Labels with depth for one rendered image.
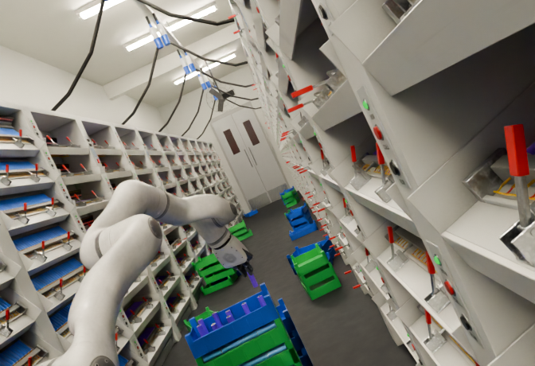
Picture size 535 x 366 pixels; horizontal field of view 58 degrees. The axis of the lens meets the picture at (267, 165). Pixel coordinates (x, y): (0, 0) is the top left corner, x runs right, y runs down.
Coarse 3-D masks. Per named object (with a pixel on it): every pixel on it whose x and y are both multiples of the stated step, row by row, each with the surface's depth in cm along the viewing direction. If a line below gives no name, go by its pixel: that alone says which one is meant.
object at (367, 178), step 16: (368, 144) 118; (352, 160) 103; (368, 160) 108; (384, 160) 76; (336, 176) 119; (352, 176) 119; (368, 176) 102; (384, 176) 76; (352, 192) 106; (368, 192) 93; (384, 192) 75; (384, 208) 76; (400, 208) 67; (400, 224) 74
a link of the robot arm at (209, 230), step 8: (192, 224) 159; (200, 224) 158; (208, 224) 158; (216, 224) 158; (200, 232) 160; (208, 232) 160; (216, 232) 160; (224, 232) 162; (208, 240) 162; (216, 240) 161
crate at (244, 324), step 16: (240, 304) 175; (256, 304) 176; (272, 304) 157; (192, 320) 172; (208, 320) 174; (224, 320) 175; (240, 320) 156; (256, 320) 156; (272, 320) 157; (192, 336) 156; (208, 336) 155; (224, 336) 155; (240, 336) 156; (192, 352) 154
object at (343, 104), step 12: (324, 48) 58; (336, 60) 58; (324, 84) 118; (348, 84) 60; (312, 96) 118; (336, 96) 72; (348, 96) 66; (312, 108) 118; (324, 108) 91; (336, 108) 80; (348, 108) 72; (360, 108) 65; (324, 120) 103; (336, 120) 90
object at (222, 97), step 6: (210, 72) 769; (216, 84) 769; (228, 84) 740; (210, 90) 745; (216, 96) 741; (222, 96) 747; (228, 96) 746; (222, 102) 744; (234, 102) 741; (222, 108) 744
